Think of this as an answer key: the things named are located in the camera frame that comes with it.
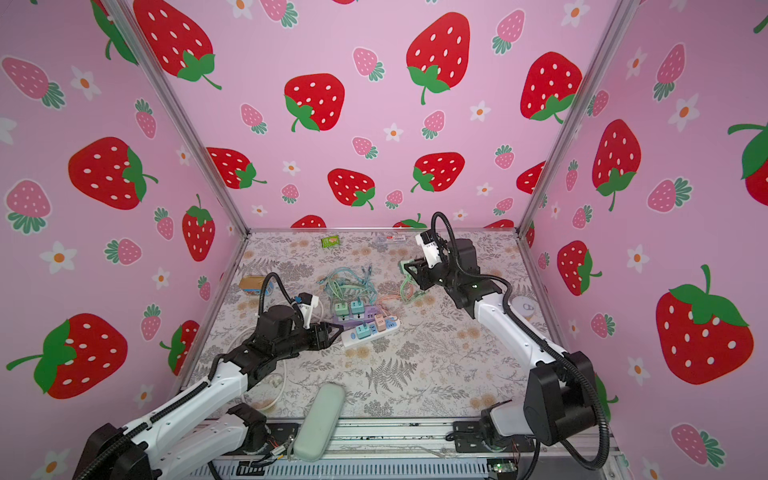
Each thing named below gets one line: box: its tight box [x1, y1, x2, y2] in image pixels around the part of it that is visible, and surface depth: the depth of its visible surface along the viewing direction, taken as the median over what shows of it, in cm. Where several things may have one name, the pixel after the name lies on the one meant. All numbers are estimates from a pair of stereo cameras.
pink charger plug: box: [374, 313, 386, 332], surface depth 90 cm
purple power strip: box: [333, 305, 381, 327], surface depth 95 cm
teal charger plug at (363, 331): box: [356, 322, 371, 340], surface depth 88 cm
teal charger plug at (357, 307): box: [350, 296, 365, 315], surface depth 92 cm
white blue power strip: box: [341, 316, 400, 348], surface depth 92 cm
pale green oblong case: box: [294, 383, 345, 462], surface depth 75 cm
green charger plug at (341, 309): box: [335, 302, 349, 316], surface depth 92 cm
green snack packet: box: [321, 236, 341, 248], surface depth 120 cm
